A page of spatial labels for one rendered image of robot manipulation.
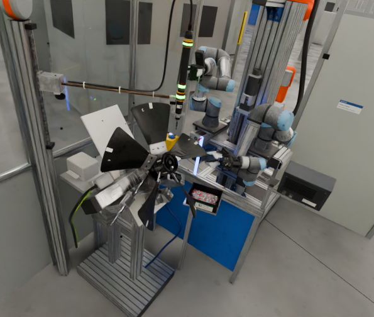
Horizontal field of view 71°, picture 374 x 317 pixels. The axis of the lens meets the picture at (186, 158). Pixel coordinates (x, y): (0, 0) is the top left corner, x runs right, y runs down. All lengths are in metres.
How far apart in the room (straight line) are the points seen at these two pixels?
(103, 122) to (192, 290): 1.50
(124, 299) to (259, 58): 2.03
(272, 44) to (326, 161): 1.53
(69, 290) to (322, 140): 2.69
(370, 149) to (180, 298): 2.22
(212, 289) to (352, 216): 1.83
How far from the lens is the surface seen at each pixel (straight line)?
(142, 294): 2.23
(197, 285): 2.40
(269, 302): 2.52
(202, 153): 1.66
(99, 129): 1.56
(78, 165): 1.83
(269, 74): 2.17
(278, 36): 2.13
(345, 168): 3.20
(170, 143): 1.92
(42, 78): 1.44
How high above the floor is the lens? 2.03
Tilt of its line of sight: 33 degrees down
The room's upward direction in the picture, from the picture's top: 10 degrees clockwise
